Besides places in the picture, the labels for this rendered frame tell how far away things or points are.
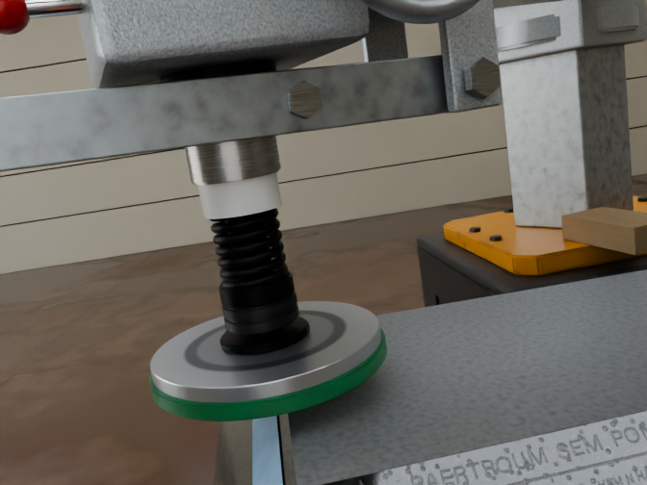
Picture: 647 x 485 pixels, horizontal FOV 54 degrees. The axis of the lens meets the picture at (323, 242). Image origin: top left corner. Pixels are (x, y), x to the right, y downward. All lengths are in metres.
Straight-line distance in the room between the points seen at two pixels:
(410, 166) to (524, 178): 5.17
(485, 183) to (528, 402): 6.32
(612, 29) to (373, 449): 1.10
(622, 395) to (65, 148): 0.46
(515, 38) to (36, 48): 6.07
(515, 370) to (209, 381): 0.27
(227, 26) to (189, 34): 0.03
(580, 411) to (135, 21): 0.43
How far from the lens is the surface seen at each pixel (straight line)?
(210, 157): 0.53
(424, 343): 0.69
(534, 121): 1.47
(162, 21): 0.46
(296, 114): 0.52
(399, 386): 0.60
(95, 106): 0.50
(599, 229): 1.29
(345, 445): 0.52
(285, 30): 0.47
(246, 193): 0.54
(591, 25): 1.40
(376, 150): 6.60
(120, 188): 6.86
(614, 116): 1.53
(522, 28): 1.41
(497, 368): 0.62
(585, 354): 0.64
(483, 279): 1.30
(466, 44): 0.57
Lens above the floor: 1.10
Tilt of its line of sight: 11 degrees down
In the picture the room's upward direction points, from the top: 9 degrees counter-clockwise
